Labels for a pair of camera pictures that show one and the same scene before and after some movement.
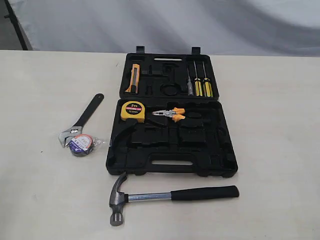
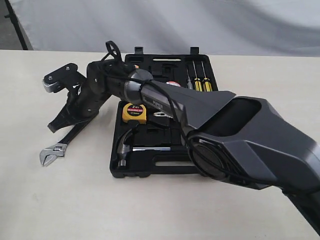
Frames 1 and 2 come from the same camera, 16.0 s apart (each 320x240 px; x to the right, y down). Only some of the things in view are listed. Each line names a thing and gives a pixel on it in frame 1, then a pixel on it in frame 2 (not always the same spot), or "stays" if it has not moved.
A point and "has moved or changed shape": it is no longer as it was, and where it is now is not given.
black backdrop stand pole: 12,16 stays
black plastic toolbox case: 169,120 stays
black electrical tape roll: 82,145 → 173,83
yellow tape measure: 133,110 stays
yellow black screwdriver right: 207,87 stays
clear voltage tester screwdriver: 189,84 stays
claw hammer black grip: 118,198 → 123,150
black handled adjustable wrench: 66,134 has moved or changed shape
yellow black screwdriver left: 198,84 stays
